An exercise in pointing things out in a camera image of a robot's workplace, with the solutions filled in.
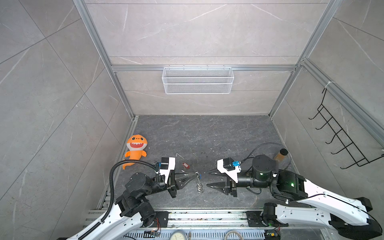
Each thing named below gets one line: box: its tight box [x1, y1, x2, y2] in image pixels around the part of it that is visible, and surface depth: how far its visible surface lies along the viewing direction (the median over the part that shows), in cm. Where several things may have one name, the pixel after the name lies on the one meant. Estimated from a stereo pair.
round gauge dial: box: [169, 230, 187, 240], surface depth 67 cm
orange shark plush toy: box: [122, 134, 148, 170], surface depth 95 cm
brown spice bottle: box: [273, 148, 289, 163], surface depth 91 cm
